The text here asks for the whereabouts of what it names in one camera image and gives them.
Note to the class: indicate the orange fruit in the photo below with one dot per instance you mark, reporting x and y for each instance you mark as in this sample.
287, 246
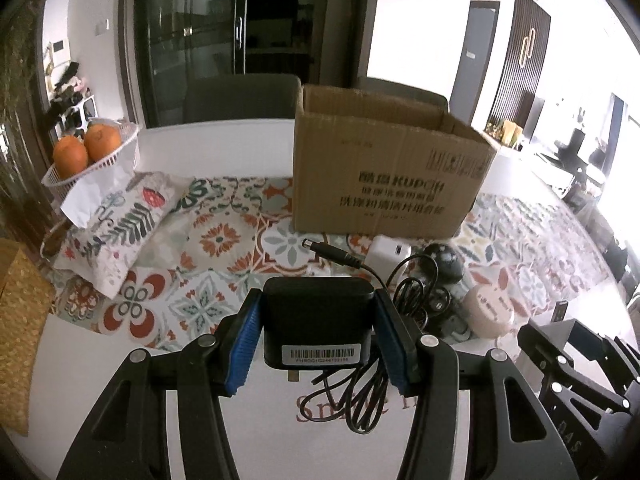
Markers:
70, 157
101, 140

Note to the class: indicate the black round remote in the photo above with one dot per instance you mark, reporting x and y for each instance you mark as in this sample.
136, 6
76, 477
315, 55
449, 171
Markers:
449, 263

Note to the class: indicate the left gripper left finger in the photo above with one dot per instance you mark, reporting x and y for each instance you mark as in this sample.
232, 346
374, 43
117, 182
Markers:
125, 436

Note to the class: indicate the brown cardboard box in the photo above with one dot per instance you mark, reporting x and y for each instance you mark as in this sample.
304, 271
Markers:
367, 163

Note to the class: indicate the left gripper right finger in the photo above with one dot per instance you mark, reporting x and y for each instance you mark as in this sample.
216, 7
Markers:
510, 434

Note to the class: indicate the beige round plug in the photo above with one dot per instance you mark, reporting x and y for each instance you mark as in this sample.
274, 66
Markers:
488, 311

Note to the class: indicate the dark wall panel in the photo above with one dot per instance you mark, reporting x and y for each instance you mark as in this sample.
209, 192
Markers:
522, 67

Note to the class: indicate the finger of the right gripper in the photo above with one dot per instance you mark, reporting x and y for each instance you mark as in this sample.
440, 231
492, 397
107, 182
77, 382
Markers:
558, 366
617, 359

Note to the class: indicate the black glass sliding door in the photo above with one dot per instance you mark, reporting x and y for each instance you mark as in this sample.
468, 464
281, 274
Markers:
173, 49

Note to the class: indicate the patterned table mat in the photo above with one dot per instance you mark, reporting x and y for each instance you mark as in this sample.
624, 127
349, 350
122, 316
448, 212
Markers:
226, 236

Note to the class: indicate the black power adapter with cable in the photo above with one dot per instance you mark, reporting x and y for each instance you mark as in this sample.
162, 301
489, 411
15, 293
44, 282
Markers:
325, 324

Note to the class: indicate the dark dining chair right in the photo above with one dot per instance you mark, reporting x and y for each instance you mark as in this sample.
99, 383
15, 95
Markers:
391, 88

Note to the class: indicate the dark dining chair left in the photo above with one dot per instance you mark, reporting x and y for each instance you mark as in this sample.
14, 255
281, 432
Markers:
239, 97

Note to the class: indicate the white USB charger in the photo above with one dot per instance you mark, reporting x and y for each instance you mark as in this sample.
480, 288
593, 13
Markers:
384, 254

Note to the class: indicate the dark dining chair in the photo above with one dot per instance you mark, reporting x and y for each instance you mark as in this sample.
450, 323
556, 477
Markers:
239, 97
391, 88

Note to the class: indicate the floral fabric pouch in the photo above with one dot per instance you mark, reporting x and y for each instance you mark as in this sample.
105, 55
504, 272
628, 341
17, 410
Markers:
103, 252

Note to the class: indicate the white fruit basket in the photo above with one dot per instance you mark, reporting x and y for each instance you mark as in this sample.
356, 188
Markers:
128, 132

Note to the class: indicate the white shoe rack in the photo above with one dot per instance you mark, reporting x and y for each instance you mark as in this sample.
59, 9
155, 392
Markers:
72, 113

